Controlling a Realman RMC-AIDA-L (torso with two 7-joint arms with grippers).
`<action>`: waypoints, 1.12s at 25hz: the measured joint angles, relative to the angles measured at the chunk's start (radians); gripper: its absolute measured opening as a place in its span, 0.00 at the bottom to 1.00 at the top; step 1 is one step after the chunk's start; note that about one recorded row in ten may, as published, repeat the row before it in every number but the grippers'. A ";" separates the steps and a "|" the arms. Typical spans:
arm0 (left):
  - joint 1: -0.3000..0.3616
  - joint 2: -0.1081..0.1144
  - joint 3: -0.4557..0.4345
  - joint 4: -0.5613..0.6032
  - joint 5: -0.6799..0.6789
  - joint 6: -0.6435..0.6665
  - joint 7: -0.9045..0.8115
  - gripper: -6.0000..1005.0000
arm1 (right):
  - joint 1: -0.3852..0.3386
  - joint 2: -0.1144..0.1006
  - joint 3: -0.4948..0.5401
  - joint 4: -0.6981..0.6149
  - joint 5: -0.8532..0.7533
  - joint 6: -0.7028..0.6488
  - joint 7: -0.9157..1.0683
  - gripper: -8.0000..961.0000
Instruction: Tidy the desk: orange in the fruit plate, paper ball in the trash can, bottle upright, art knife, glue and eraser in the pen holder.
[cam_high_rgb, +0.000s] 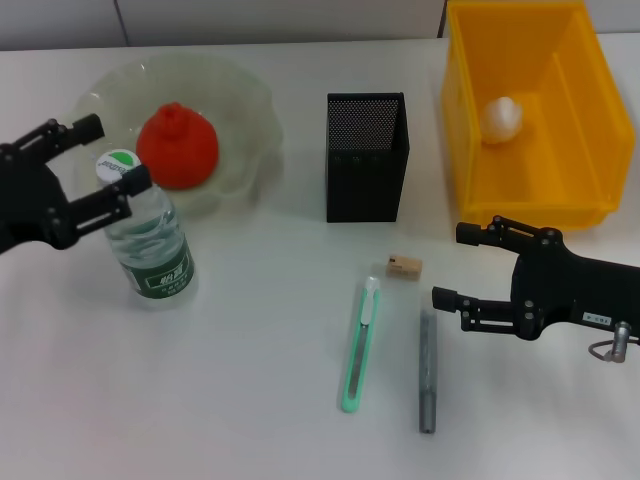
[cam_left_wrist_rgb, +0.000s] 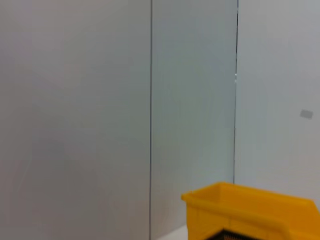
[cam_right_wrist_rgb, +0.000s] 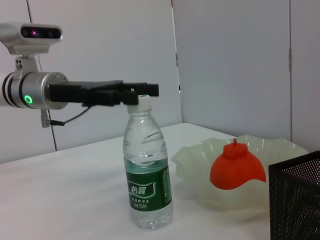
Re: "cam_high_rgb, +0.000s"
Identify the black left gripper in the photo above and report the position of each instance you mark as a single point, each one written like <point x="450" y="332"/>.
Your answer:
<point x="30" y="205"/>

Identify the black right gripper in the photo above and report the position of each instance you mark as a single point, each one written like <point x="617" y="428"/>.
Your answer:
<point x="575" y="290"/>

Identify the red-orange fruit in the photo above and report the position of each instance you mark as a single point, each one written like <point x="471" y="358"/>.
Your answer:
<point x="180" y="145"/>

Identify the grey marker pen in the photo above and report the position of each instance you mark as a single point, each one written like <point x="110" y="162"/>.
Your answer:
<point x="428" y="360"/>

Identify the water bottle green label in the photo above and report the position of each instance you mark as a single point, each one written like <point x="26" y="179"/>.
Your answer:
<point x="160" y="280"/>

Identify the green utility knife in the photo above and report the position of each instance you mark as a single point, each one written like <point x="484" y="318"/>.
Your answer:
<point x="362" y="345"/>

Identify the black mesh pen holder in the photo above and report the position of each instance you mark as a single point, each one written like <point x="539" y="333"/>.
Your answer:
<point x="365" y="190"/>

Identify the translucent glass fruit plate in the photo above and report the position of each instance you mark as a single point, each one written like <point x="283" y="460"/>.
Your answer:
<point x="240" y="125"/>

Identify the yellow plastic bin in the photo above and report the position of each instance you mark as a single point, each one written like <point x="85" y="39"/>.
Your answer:
<point x="525" y="195"/>

